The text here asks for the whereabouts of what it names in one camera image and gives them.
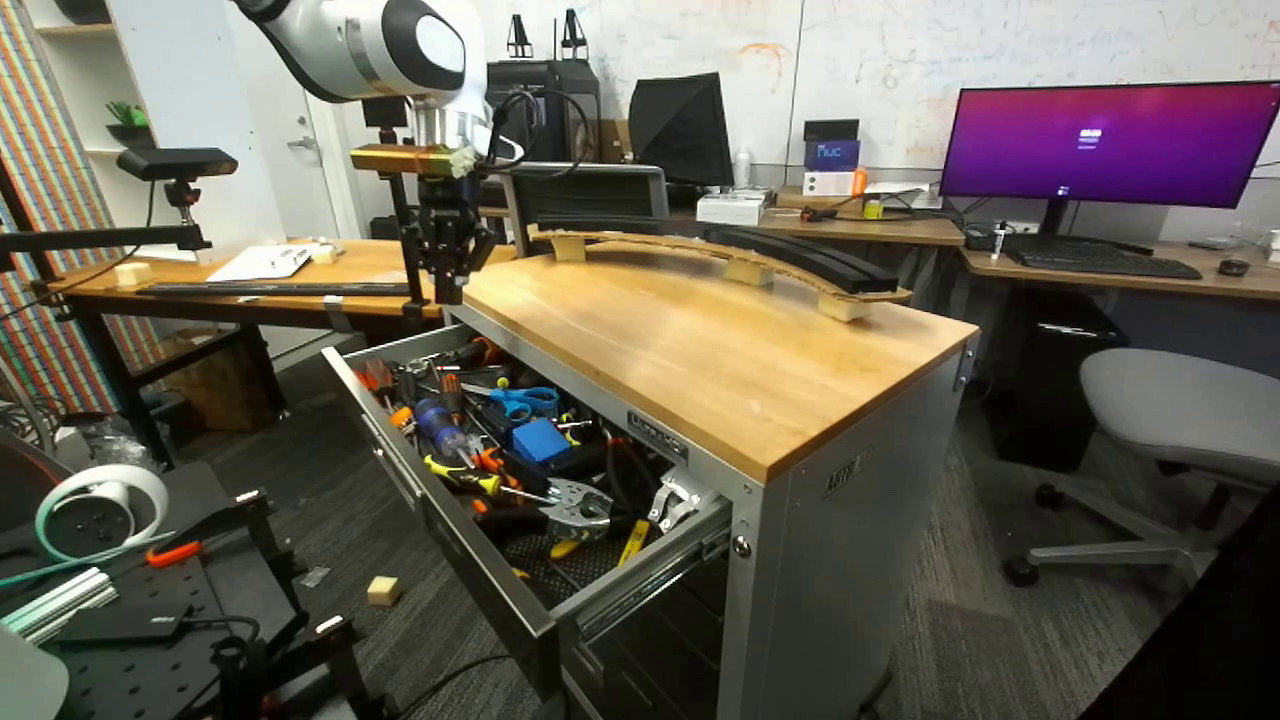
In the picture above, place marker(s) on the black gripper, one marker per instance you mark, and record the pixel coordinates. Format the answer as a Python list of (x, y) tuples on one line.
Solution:
[(450, 215)]

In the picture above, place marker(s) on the grey tool drawer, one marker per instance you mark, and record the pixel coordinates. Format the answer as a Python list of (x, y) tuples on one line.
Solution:
[(637, 638)]

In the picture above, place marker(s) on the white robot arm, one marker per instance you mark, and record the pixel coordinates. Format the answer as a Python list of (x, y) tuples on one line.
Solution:
[(418, 54)]

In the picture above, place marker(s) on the blue plastic box in drawer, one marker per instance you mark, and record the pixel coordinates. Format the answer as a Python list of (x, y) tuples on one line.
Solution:
[(539, 442)]

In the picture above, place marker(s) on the long wooden desk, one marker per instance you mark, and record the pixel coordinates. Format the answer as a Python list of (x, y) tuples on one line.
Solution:
[(369, 275)]

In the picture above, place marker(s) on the white papers on desk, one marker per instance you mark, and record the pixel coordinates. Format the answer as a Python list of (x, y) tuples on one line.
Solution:
[(269, 263)]

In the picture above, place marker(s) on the black monitor back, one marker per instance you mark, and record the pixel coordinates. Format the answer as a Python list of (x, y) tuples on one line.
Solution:
[(679, 123)]

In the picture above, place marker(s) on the silver clamp tool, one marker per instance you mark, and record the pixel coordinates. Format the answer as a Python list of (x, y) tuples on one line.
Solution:
[(577, 507)]

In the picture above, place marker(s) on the small wooden block on floor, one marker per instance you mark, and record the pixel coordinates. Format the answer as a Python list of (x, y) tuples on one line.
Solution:
[(383, 588)]

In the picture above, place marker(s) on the blue white box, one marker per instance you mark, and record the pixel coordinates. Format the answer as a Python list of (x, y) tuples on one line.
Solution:
[(829, 157)]

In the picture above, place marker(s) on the curved wooden track piece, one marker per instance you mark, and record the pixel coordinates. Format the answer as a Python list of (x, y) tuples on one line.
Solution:
[(832, 289)]

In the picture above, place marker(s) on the grey tool cabinet wooden top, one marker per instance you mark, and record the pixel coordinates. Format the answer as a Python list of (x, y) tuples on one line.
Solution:
[(812, 442)]

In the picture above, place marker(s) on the white tape roll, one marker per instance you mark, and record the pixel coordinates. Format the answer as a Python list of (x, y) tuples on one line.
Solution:
[(101, 508)]

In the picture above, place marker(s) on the black perforated board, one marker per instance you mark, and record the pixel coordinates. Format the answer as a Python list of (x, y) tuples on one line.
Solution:
[(154, 650)]

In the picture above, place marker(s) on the black computer tower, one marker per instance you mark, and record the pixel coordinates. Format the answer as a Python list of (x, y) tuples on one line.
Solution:
[(1037, 407)]

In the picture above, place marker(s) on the black keyboard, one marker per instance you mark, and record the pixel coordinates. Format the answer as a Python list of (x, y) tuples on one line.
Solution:
[(1093, 258)]

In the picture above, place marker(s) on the purple screen computer monitor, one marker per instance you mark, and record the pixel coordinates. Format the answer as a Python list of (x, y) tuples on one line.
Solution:
[(1108, 143)]

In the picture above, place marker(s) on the grey office chair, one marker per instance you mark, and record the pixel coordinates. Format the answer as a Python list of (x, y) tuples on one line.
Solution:
[(1182, 413)]

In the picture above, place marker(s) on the grey empty monitor frame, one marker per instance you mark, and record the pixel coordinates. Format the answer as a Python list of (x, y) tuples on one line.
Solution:
[(551, 194)]

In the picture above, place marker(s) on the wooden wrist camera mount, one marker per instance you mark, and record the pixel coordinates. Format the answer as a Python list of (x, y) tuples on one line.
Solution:
[(414, 157)]

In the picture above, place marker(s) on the black camera on left stand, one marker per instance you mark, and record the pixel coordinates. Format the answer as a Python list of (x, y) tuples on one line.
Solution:
[(178, 168)]

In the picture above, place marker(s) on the yellow handled tool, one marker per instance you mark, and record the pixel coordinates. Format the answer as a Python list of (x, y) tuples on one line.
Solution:
[(632, 545)]

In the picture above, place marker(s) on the orange handled tool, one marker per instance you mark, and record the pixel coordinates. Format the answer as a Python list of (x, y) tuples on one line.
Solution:
[(172, 558)]

